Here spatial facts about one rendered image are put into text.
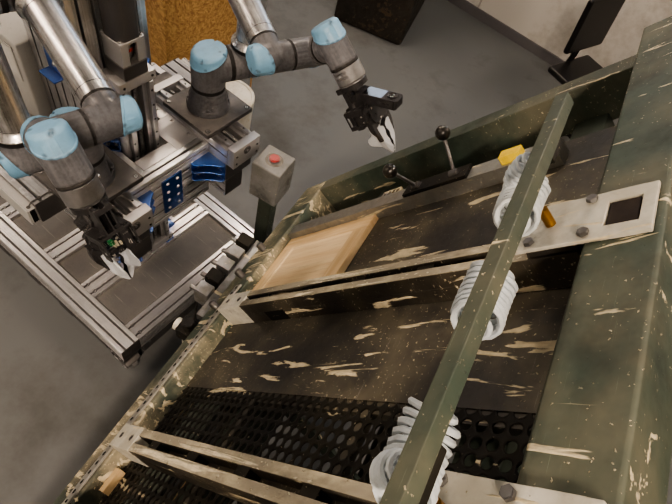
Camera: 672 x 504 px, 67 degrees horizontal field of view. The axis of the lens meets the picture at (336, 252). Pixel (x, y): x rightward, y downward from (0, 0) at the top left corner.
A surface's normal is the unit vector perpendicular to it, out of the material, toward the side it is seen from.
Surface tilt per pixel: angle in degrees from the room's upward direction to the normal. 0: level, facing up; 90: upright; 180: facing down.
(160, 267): 0
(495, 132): 90
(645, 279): 56
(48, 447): 0
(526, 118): 90
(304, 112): 0
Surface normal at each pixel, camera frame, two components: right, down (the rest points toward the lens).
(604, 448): -0.59, -0.71
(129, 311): 0.21, -0.54
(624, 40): -0.61, 0.58
